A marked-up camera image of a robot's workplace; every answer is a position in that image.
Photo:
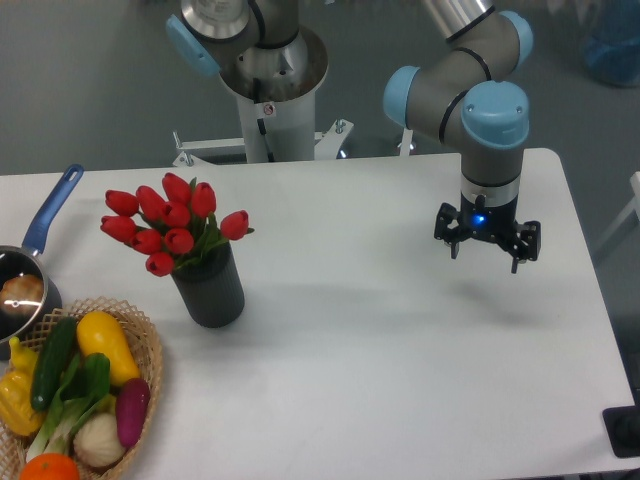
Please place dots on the blue translucent container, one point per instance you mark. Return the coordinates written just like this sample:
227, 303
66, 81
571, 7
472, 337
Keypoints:
610, 46

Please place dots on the bread roll in saucepan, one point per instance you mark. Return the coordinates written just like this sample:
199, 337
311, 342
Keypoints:
22, 295

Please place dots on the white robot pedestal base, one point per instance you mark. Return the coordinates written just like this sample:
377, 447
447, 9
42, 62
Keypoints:
275, 94

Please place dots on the red tulip bouquet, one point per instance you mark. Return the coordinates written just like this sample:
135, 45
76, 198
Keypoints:
175, 230

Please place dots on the purple eggplant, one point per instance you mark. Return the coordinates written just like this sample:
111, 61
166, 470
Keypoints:
131, 409

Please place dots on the white chair frame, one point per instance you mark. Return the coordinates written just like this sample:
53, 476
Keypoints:
621, 226

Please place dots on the dark grey ribbed vase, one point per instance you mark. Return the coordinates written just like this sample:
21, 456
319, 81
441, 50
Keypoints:
212, 291

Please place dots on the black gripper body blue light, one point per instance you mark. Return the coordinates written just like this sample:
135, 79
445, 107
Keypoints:
495, 224

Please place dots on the blue handled saucepan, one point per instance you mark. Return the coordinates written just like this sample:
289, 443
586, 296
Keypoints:
25, 258

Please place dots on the yellow squash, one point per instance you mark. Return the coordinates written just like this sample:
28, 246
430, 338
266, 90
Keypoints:
100, 332

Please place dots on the white garlic bulb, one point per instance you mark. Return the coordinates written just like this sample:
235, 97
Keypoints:
96, 444

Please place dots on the green cucumber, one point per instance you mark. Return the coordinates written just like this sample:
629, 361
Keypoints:
51, 363

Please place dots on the woven wicker basket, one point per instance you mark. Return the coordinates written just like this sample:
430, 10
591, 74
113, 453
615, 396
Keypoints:
146, 349

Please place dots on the green bok choy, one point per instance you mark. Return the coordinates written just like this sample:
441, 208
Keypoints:
83, 387

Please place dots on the black device at table edge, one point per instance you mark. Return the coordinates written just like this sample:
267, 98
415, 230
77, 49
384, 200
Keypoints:
622, 426

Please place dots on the yellow bell pepper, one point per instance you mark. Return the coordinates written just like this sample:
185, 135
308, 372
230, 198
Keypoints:
16, 410

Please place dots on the orange fruit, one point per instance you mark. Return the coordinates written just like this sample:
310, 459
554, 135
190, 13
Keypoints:
50, 466

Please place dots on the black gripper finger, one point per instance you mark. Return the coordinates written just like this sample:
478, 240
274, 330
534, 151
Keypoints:
522, 242
451, 228

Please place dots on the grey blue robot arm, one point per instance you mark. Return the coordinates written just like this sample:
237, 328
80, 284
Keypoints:
465, 102

